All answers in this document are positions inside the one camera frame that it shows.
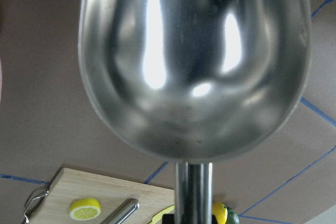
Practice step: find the green lime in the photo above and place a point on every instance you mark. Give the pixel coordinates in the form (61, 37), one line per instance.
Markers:
(232, 217)

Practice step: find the stainless steel ice scoop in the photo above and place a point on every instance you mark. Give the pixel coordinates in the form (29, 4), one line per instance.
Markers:
(194, 81)

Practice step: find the steel knife handle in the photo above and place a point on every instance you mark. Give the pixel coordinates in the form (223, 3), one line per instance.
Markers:
(123, 212)

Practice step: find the yellow lemon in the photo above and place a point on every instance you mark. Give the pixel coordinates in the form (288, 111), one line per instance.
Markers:
(220, 212)

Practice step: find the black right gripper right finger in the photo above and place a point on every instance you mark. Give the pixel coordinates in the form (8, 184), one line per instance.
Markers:
(214, 221)

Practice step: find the wooden cutting board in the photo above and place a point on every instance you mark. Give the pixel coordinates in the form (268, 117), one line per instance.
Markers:
(71, 185)

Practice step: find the lemon half slice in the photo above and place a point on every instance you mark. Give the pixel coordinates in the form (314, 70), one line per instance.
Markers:
(85, 209)

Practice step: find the yellow plastic knife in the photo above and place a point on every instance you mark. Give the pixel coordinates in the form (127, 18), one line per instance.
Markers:
(158, 216)

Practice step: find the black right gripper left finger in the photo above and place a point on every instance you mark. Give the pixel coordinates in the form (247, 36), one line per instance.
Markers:
(168, 219)

